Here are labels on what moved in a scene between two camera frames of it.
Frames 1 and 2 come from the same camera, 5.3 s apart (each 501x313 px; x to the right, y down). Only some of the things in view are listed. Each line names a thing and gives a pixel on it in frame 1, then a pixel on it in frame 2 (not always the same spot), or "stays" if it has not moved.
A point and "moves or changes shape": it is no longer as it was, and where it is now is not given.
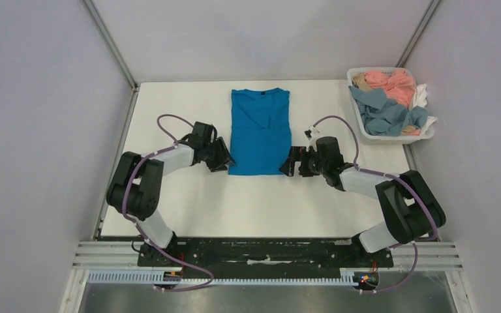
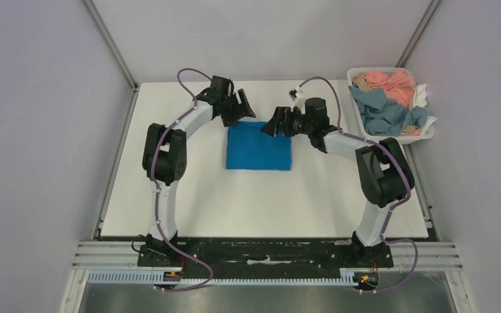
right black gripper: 297,160 -> 287,120
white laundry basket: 373,139 stays
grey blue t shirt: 384,117 stays
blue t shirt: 260,134 moves or changes shape
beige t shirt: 359,80 stays
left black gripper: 224,156 -> 241,109
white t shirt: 420,99 stays
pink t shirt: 398,85 stays
